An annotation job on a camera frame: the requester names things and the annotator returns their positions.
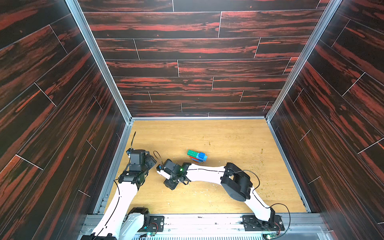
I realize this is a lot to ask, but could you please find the green long lego brick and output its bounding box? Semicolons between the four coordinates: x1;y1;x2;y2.
187;150;199;158

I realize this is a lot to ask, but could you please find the blue small lego brick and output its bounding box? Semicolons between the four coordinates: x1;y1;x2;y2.
198;153;208;162

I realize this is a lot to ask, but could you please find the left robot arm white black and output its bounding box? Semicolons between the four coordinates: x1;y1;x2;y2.
81;149;157;240

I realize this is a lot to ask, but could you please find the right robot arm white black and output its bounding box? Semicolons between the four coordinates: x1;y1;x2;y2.
156;160;276;224

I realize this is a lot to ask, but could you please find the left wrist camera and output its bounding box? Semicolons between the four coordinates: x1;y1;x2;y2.
126;148;134;158

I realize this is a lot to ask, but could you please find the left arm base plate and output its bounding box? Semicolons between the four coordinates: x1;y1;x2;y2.
139;215;165;233

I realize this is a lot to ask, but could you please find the aluminium front rail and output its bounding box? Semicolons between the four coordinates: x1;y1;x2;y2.
134;213;334;240

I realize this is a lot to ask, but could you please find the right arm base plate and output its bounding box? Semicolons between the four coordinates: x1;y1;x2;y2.
241;215;285;232

